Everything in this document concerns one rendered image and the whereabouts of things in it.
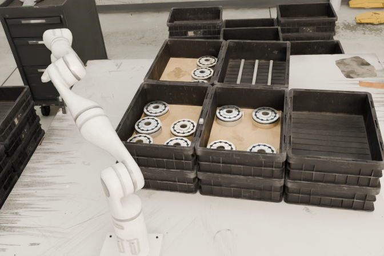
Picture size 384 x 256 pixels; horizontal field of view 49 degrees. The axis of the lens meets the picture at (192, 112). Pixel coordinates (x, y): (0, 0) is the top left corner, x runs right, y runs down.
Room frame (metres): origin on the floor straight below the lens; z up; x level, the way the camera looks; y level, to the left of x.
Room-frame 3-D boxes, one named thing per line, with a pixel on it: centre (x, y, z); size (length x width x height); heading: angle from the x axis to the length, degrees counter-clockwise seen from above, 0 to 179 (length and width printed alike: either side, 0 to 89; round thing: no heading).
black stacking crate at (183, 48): (1.66, 0.00, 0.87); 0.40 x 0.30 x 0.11; 165
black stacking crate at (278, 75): (1.59, -0.29, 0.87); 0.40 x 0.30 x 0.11; 165
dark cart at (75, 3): (2.89, 0.93, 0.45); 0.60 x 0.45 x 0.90; 172
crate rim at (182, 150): (1.27, 0.10, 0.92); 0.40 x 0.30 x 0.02; 165
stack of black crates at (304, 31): (2.83, -0.89, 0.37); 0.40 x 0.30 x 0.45; 82
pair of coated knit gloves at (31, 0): (2.79, 1.02, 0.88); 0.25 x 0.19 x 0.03; 172
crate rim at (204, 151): (1.20, -0.19, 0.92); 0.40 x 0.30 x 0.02; 165
